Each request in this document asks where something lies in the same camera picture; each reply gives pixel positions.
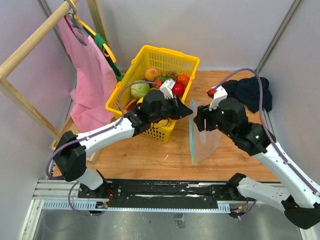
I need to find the pink shirt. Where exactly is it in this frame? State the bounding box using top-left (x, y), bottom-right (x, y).
top-left (57, 16), bottom-right (117, 133)

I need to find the yellow plastic basket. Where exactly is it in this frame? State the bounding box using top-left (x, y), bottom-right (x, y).
top-left (105, 45), bottom-right (200, 143)

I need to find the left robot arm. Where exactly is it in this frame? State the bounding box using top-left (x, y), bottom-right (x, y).
top-left (53, 90), bottom-right (193, 198)

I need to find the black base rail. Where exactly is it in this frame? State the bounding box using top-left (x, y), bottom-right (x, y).
top-left (78, 178), bottom-right (247, 210)

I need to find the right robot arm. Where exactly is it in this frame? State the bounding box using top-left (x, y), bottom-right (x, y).
top-left (193, 98), bottom-right (320, 230)

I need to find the green cabbage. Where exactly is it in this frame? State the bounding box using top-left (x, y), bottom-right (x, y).
top-left (130, 83), bottom-right (150, 99)

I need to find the clear zip top bag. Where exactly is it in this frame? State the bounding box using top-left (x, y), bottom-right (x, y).
top-left (189, 99), bottom-right (222, 164)

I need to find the red apple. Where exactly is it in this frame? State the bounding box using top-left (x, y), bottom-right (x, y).
top-left (171, 82), bottom-right (185, 98)

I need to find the green garment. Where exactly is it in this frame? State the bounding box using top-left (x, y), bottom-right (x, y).
top-left (83, 24), bottom-right (123, 82)

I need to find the yellow hanger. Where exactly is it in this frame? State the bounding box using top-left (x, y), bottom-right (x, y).
top-left (67, 0), bottom-right (117, 63)

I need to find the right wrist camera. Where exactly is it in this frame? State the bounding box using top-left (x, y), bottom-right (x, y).
top-left (207, 86), bottom-right (228, 111)

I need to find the orange persimmon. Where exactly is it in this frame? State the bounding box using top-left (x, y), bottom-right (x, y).
top-left (176, 74), bottom-right (190, 88)

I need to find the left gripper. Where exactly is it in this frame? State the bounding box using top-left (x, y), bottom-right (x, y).
top-left (150, 94), bottom-right (194, 123)

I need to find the green grapes bunch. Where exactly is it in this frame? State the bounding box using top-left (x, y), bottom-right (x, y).
top-left (154, 71), bottom-right (178, 82)

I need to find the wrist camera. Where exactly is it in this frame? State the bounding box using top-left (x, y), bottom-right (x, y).
top-left (207, 86), bottom-right (228, 111)
top-left (155, 78), bottom-right (176, 101)

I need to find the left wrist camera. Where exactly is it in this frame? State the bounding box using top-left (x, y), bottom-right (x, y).
top-left (155, 78), bottom-right (176, 101)

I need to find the peach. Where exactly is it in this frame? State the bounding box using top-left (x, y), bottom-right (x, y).
top-left (144, 68), bottom-right (159, 81)

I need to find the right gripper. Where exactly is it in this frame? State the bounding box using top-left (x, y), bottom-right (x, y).
top-left (193, 99), bottom-right (236, 140)

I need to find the grey hanger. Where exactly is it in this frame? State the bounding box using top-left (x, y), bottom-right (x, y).
top-left (66, 13), bottom-right (89, 46)

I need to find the dark navy cloth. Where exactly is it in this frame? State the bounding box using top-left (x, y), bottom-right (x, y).
top-left (222, 76), bottom-right (273, 113)

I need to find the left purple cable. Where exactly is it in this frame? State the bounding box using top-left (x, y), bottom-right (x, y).
top-left (44, 79), bottom-right (158, 216)

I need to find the wooden clothes rack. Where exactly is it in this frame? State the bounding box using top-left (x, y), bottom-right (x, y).
top-left (0, 0), bottom-right (109, 164)

